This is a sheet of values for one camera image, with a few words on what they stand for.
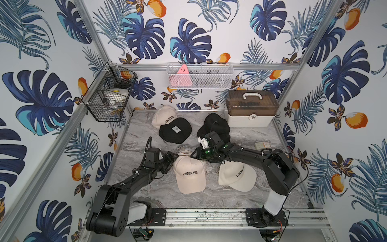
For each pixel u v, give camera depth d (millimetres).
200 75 1004
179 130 1024
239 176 844
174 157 832
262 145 1004
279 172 481
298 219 761
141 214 622
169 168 805
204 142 820
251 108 1015
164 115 1087
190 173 835
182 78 901
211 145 716
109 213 413
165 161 780
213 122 1093
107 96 800
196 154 801
